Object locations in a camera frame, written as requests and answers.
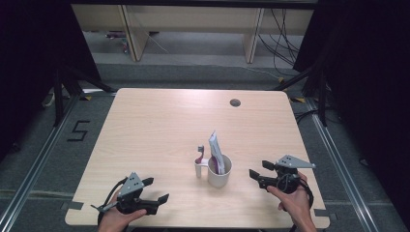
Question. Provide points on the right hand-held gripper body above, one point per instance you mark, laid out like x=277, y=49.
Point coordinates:
x=290, y=162

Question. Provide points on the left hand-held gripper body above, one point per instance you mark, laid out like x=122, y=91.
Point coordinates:
x=132, y=185

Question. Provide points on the white cup with side holder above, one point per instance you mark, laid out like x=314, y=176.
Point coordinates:
x=217, y=180

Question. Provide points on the white toothpaste tube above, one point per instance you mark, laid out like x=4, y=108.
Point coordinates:
x=215, y=148

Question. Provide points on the person's left hand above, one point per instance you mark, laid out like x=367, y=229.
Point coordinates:
x=112, y=222

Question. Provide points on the person's right hand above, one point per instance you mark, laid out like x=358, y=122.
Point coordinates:
x=296, y=204

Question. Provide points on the grey round table grommet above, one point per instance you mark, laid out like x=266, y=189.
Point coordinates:
x=235, y=102

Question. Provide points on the black metal stand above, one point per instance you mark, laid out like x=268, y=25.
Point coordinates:
x=58, y=96
x=322, y=96

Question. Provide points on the black curtain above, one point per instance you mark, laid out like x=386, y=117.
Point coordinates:
x=370, y=80
x=29, y=64

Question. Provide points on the white power strip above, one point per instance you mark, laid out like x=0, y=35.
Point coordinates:
x=49, y=100

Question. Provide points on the aluminium floor rail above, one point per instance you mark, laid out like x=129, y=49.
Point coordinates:
x=35, y=164
x=338, y=161

